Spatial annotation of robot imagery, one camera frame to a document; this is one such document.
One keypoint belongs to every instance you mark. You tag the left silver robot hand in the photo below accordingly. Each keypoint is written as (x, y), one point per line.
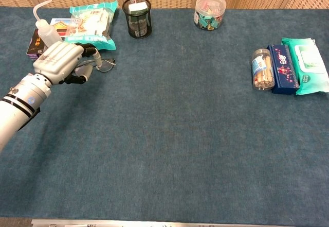
(59, 59)

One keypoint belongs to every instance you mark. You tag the thin-framed eyeglasses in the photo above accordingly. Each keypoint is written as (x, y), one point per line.
(106, 66)

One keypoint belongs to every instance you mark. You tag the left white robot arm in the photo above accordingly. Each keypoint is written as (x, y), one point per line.
(15, 108)

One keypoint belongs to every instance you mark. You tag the translucent squeeze wash bottle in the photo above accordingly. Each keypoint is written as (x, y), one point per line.
(48, 35)

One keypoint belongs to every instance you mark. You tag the black box gold characters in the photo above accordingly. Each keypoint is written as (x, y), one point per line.
(34, 46)

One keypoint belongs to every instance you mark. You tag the postcard with red building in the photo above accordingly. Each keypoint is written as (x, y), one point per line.
(60, 23)

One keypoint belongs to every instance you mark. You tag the teal white snack bag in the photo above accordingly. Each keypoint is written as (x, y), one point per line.
(87, 23)

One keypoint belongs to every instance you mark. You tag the black mesh pen holder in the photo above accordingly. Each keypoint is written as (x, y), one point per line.
(138, 28)

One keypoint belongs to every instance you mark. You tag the white green eraser box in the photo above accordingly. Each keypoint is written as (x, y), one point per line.
(137, 7)

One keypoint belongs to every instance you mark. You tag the blue felt table cover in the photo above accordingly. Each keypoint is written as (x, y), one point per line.
(164, 147)

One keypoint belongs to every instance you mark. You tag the clear jar of binder clips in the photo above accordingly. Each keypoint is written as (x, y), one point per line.
(209, 13)

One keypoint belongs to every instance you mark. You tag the clear jar of biscuit sticks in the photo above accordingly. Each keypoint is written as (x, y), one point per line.
(262, 70)

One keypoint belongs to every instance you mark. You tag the dark blue floral box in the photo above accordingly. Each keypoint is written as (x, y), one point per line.
(282, 70)

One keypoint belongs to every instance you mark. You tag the teal wet wipes pack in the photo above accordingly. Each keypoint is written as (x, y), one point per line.
(311, 65)

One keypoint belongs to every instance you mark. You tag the aluminium table edge rail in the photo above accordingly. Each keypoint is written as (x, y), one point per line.
(154, 223)

